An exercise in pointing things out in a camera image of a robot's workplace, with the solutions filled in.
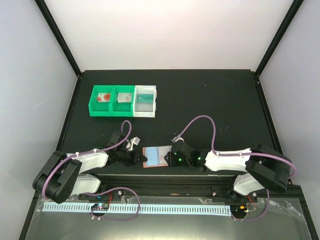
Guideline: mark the right black frame post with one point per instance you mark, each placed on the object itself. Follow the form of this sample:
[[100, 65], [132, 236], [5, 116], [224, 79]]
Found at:
[[283, 27]]

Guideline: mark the green bin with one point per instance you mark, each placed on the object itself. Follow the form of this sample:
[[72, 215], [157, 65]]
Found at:
[[100, 109], [122, 109]]

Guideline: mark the right small circuit board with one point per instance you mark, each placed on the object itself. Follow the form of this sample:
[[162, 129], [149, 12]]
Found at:
[[244, 208]]

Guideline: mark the small circuit board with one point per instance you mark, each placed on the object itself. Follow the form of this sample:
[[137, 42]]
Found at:
[[244, 208], [100, 207]]

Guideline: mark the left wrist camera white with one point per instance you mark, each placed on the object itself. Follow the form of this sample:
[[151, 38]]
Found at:
[[132, 143]]

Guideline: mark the green bin left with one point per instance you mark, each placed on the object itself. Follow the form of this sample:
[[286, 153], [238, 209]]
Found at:
[[100, 109]]

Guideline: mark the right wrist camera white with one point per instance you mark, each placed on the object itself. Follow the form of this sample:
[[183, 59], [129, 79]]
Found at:
[[177, 138]]

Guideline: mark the teal VIP credit card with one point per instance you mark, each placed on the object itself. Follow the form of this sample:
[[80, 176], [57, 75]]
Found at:
[[145, 98]]

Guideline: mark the left black frame post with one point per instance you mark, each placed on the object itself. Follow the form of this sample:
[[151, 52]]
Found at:
[[47, 15]]

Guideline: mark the white slotted cable duct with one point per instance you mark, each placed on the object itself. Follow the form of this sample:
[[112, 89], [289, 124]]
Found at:
[[154, 209]]

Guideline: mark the brown leather card holder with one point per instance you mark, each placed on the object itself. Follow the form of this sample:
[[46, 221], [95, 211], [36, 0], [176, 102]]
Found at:
[[155, 156]]

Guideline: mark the black frame post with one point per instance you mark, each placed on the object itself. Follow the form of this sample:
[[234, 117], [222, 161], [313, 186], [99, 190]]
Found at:
[[283, 27], [47, 15]]

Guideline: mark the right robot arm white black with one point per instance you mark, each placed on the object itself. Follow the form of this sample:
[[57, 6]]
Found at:
[[252, 169]]

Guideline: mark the left small circuit board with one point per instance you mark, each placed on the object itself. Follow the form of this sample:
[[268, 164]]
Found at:
[[100, 207]]

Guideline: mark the white translucent bin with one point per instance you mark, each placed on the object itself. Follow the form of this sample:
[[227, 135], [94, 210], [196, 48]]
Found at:
[[144, 110]]

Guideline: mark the black aluminium front rail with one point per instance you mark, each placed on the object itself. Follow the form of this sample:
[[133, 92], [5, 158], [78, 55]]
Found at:
[[221, 187]]

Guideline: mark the green bin middle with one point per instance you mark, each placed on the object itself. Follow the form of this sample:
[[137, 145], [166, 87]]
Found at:
[[122, 109]]

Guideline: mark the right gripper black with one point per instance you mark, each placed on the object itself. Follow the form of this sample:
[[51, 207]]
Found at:
[[171, 161]]

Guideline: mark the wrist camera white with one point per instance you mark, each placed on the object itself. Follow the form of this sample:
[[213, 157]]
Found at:
[[177, 138], [132, 143]]

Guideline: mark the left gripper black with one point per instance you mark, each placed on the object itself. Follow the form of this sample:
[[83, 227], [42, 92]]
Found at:
[[134, 159]]

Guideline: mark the red circles card in bin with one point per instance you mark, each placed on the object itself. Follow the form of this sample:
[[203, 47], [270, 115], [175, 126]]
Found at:
[[103, 97]]

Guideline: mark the blossom pattern card in bin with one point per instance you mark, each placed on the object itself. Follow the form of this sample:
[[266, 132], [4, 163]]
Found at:
[[124, 97]]

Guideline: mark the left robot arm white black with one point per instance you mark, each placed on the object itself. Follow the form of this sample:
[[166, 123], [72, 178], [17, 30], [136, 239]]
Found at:
[[67, 174]]

